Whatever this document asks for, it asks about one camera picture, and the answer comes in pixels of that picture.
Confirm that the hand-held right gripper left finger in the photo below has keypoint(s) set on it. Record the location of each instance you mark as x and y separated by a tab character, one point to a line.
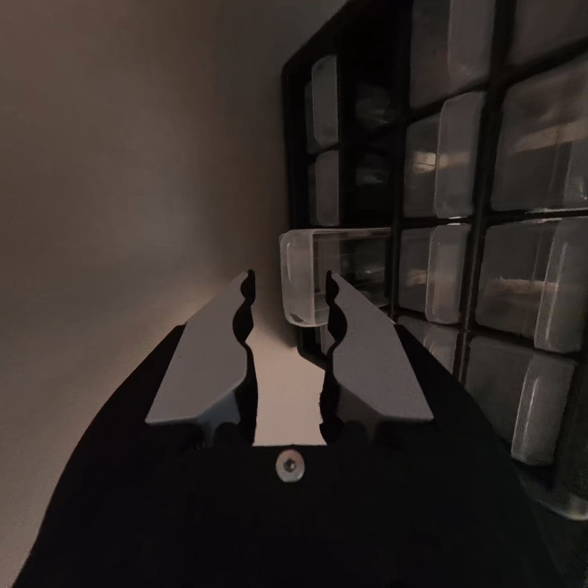
206	363

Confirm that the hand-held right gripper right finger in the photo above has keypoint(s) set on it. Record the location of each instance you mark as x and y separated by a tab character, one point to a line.
376	367

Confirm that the clear plastic drawer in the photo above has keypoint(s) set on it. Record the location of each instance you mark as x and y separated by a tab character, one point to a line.
298	275

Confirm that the black drawer cabinet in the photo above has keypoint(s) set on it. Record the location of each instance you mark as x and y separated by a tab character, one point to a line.
294	183

